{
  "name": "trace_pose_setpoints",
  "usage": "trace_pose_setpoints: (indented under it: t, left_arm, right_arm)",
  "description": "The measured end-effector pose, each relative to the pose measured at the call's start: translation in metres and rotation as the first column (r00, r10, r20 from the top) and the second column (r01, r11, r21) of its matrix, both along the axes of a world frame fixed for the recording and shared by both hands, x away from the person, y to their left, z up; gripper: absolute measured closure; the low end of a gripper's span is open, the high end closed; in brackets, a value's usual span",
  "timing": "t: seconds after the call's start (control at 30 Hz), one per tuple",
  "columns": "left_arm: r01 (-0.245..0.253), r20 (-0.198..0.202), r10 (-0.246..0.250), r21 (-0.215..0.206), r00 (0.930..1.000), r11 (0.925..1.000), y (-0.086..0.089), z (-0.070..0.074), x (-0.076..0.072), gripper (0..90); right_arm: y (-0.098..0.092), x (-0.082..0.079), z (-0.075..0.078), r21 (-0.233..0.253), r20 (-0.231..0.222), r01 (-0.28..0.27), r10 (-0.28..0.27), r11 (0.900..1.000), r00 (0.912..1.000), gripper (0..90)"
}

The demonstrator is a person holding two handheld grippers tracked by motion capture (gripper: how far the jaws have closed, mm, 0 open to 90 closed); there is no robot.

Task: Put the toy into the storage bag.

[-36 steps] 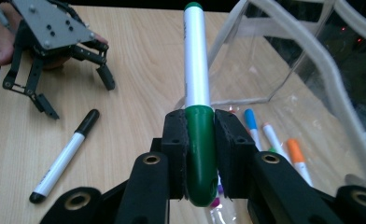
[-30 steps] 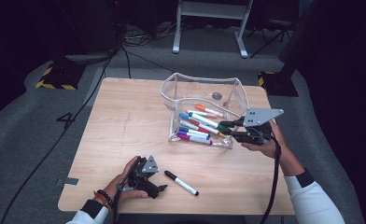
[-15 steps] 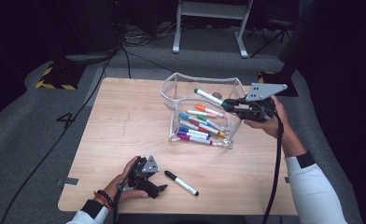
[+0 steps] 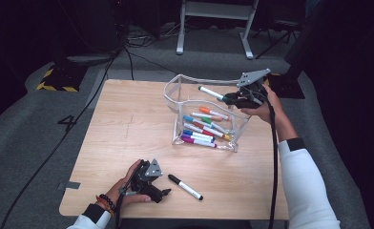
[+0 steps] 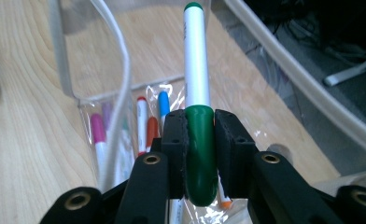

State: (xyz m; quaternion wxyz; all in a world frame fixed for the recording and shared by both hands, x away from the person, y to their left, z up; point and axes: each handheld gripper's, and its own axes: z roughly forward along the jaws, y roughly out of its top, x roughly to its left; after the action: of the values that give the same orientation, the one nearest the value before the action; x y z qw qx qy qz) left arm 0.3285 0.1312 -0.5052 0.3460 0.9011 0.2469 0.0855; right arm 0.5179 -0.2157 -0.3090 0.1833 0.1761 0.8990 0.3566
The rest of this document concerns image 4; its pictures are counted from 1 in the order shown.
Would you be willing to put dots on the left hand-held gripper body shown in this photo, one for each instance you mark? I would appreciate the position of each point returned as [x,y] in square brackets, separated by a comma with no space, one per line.
[148,183]

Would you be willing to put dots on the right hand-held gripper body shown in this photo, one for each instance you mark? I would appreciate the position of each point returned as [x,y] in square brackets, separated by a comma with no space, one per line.
[252,97]

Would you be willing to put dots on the black marker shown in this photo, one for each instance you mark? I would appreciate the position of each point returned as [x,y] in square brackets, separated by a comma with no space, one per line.
[185,187]

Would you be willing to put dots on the orange marker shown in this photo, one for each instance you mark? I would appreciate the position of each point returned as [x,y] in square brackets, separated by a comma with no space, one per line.
[213,113]

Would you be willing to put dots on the dark green marker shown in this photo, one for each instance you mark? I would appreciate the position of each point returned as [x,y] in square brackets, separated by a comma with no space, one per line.
[211,92]

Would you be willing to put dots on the light green marker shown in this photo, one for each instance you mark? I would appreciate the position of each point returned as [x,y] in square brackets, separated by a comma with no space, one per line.
[215,124]

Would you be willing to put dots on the salmon pink marker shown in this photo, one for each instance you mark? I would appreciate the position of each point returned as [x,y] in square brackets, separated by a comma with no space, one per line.
[204,116]

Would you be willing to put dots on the red marker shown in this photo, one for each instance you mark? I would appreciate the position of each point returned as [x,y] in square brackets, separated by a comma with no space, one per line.
[196,129]
[212,130]

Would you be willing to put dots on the light blue marker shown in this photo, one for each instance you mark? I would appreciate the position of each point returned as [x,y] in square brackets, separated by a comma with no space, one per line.
[190,119]

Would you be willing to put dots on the dark blue marker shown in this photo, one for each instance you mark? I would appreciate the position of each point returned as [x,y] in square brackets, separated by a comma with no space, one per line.
[197,135]

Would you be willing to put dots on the clear plastic pouch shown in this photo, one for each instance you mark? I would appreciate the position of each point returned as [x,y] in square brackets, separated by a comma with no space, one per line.
[182,95]

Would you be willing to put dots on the magenta marker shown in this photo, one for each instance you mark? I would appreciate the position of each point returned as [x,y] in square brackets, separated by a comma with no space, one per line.
[199,142]

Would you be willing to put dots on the purple marker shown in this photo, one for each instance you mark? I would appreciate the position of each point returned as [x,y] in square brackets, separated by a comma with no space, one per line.
[191,137]

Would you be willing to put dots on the person's right hand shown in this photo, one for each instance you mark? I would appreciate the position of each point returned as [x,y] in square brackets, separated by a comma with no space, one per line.
[271,111]

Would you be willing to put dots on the person's left hand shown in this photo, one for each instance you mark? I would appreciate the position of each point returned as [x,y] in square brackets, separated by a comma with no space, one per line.
[118,194]

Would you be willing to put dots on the black stand with striped base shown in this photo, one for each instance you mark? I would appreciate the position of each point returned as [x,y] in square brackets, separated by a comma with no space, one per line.
[290,87]

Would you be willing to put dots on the black tripod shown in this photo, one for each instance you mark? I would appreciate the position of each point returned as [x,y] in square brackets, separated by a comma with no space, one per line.
[280,30]

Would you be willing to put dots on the grey tape strip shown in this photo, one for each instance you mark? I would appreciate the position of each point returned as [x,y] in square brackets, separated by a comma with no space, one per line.
[69,185]

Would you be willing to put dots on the white metal stand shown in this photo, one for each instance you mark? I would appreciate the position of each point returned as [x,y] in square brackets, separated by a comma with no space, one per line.
[218,9]

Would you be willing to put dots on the black yellow striped base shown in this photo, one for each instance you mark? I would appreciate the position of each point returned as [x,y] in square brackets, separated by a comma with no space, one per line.
[61,79]

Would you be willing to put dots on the dark cabinet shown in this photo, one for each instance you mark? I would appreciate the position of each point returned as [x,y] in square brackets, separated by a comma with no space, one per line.
[93,25]

